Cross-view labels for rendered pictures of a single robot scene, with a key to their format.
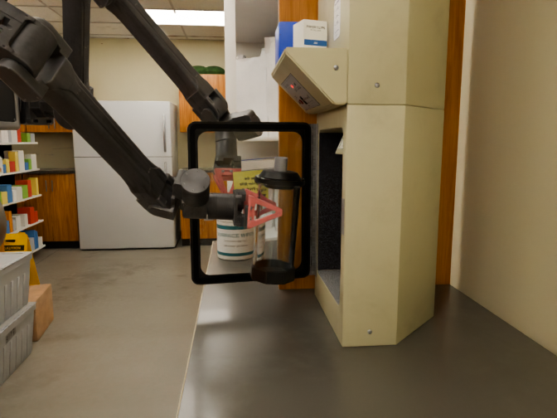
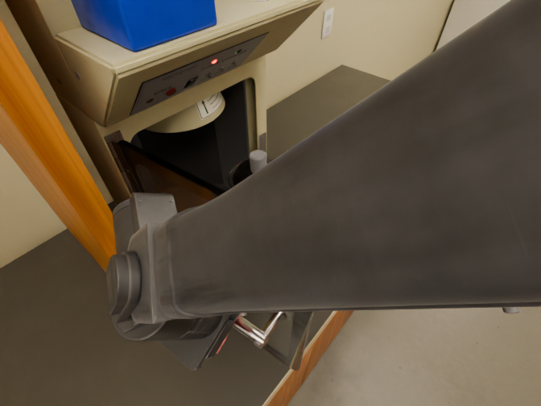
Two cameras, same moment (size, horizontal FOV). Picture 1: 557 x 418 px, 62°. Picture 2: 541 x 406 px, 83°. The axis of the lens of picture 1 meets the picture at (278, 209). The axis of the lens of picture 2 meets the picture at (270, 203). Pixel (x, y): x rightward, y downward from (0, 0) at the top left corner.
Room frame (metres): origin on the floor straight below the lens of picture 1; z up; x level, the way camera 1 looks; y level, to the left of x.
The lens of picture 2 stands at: (1.26, 0.29, 1.62)
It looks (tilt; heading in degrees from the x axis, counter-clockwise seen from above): 47 degrees down; 227
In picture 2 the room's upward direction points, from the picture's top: straight up
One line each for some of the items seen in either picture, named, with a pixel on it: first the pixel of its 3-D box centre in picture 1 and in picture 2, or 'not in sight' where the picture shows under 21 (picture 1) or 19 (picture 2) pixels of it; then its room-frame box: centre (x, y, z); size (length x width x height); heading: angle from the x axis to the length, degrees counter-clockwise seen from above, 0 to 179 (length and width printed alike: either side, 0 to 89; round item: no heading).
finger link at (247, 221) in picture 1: (259, 210); not in sight; (0.96, 0.04, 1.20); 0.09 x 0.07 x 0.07; 98
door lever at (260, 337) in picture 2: not in sight; (248, 314); (1.16, 0.15, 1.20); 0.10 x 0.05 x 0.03; 103
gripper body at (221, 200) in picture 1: (225, 206); not in sight; (0.99, 0.12, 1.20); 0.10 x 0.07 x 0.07; 8
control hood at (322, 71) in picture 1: (303, 85); (216, 52); (1.02, -0.05, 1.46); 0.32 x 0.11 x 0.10; 5
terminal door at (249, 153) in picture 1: (251, 203); (222, 275); (1.14, 0.07, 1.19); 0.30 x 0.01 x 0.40; 103
